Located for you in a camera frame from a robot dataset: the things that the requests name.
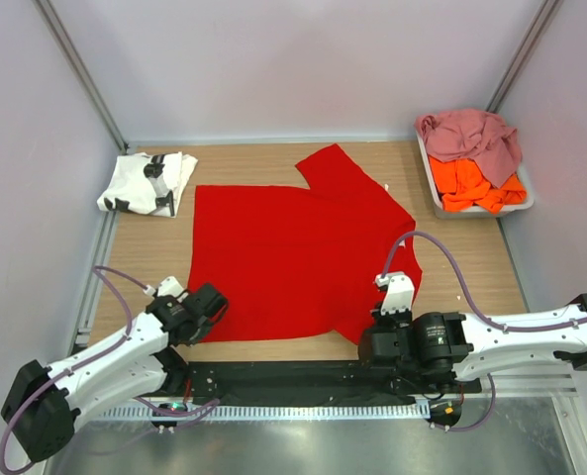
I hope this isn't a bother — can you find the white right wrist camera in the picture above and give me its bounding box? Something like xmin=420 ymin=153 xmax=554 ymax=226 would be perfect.
xmin=374 ymin=272 xmax=416 ymax=316

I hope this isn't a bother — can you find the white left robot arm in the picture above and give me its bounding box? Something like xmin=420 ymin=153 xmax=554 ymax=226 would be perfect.
xmin=1 ymin=278 xmax=229 ymax=464

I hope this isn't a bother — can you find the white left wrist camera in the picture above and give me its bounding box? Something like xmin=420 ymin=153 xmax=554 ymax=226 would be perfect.
xmin=144 ymin=276 xmax=185 ymax=298

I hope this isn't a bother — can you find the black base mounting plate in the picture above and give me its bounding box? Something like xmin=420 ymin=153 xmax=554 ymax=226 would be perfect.
xmin=127 ymin=358 xmax=482 ymax=402

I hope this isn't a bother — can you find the folded white printed t shirt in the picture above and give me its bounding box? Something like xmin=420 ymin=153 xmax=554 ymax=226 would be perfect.
xmin=97 ymin=151 xmax=198 ymax=218

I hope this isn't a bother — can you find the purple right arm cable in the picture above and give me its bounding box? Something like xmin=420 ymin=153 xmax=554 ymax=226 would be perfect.
xmin=379 ymin=230 xmax=587 ymax=434

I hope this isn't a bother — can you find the slotted grey cable duct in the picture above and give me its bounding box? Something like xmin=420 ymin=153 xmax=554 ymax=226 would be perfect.
xmin=95 ymin=400 xmax=431 ymax=423

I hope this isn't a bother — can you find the aluminium left frame post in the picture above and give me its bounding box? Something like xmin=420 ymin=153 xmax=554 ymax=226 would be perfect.
xmin=33 ymin=0 xmax=129 ymax=152

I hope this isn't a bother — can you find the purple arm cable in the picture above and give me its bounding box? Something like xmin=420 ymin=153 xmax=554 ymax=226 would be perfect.
xmin=379 ymin=230 xmax=587 ymax=434
xmin=0 ymin=265 xmax=223 ymax=474

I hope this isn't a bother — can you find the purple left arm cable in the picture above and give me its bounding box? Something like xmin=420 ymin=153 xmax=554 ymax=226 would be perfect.
xmin=0 ymin=265 xmax=223 ymax=474

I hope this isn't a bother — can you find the orange t shirt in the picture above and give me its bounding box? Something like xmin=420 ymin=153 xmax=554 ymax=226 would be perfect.
xmin=428 ymin=155 xmax=528 ymax=215

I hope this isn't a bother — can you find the red t shirt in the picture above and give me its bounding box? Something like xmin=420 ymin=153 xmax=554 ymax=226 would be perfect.
xmin=188 ymin=144 xmax=423 ymax=342

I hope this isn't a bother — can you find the aluminium frame post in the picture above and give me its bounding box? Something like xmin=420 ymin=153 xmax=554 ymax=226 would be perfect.
xmin=33 ymin=0 xmax=129 ymax=152
xmin=486 ymin=0 xmax=564 ymax=113

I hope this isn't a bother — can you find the pink t shirt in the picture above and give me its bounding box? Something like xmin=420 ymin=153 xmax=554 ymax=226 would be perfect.
xmin=414 ymin=109 xmax=523 ymax=187

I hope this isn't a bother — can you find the white plastic tray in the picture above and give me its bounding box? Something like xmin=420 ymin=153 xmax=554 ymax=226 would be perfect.
xmin=416 ymin=132 xmax=536 ymax=220

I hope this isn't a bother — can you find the aluminium right frame post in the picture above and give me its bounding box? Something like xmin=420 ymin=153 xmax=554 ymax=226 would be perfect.
xmin=486 ymin=0 xmax=564 ymax=113

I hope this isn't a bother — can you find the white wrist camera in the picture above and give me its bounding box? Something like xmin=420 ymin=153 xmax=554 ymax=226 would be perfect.
xmin=374 ymin=272 xmax=416 ymax=316
xmin=144 ymin=276 xmax=185 ymax=298

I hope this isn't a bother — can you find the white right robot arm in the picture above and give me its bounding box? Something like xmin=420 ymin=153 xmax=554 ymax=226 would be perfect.
xmin=358 ymin=293 xmax=587 ymax=392

